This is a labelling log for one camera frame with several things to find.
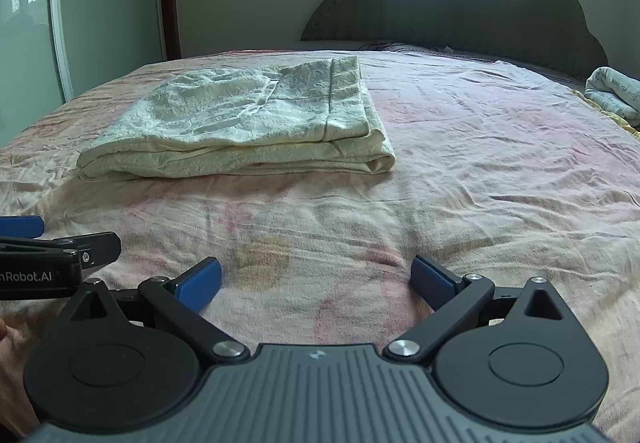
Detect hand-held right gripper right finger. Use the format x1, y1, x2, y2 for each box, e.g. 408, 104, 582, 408
382, 255, 577, 366

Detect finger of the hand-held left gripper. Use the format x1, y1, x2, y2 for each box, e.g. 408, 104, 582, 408
0, 232, 122, 270
0, 216, 46, 239

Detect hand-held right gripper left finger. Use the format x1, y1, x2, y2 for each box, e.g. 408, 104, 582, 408
61, 257, 251, 367

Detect cream textured pants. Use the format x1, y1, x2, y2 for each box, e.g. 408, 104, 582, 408
76, 54, 397, 182

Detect person's left forearm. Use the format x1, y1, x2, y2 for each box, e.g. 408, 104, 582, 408
0, 317, 40, 440

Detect pink floral bed sheet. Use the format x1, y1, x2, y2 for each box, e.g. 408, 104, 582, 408
0, 48, 640, 443

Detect wardrobe with flower decals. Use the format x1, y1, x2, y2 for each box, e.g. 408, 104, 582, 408
0, 0, 182, 136

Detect folded light printed quilt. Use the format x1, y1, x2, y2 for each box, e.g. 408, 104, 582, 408
584, 66, 640, 127

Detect dark scalloped headboard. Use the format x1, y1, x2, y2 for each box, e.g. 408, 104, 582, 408
300, 0, 610, 83

